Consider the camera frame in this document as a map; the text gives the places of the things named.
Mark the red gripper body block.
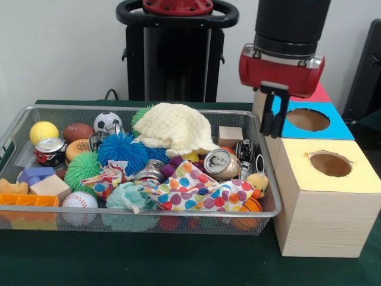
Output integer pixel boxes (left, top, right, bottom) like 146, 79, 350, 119
239, 43, 326, 99

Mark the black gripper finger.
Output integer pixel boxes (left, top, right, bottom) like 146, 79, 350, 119
260, 85, 280, 136
272, 89, 291, 139

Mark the white knitted cloth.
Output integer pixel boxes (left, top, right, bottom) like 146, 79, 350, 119
132, 102, 220, 158

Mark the polka dot cloth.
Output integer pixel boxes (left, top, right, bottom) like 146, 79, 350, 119
143, 160, 258, 212

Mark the blue spiky ball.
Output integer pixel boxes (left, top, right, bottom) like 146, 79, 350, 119
97, 132, 149, 176

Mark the wooden box with three holes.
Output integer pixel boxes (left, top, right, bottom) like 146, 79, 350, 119
252, 71, 381, 258

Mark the crushed silver can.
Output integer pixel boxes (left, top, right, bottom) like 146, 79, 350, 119
204, 148, 242, 181

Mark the black upright panel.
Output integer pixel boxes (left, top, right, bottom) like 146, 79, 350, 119
347, 19, 381, 129

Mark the green cloth side table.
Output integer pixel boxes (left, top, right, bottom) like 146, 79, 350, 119
356, 109, 381, 133

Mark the green spiky ball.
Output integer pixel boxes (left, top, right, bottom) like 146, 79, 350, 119
64, 151, 102, 192

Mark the small white baseball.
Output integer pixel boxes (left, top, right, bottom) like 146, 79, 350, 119
61, 191, 99, 226

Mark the red and silver can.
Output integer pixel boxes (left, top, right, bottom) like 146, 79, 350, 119
34, 138, 67, 167

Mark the smooth yellow ball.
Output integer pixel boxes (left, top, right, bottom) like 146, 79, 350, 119
30, 121, 60, 145

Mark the plain wooden cube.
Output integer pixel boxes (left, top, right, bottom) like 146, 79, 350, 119
28, 174, 70, 203

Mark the orange toy building block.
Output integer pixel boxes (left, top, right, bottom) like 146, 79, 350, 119
0, 192, 59, 230

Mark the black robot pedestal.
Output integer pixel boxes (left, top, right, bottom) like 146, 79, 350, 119
116, 0, 240, 102

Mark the clear wire mesh bin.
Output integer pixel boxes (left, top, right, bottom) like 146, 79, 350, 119
0, 105, 283, 234

